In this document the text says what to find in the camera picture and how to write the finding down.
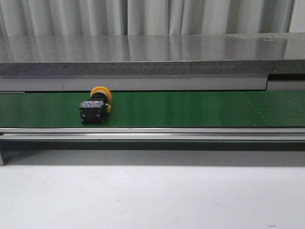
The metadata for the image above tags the green conveyor belt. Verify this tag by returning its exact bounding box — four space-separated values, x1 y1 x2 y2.
0 91 305 127

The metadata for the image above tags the grey stone countertop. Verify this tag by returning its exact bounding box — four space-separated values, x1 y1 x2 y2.
0 33 305 92

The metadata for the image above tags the white pleated curtain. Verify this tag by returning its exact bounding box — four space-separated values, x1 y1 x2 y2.
0 0 295 36

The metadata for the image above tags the aluminium conveyor frame rail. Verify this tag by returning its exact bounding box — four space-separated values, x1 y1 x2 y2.
0 127 305 167

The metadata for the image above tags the yellow black push button switch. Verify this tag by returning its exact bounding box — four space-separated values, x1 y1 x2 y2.
79 86 112 124

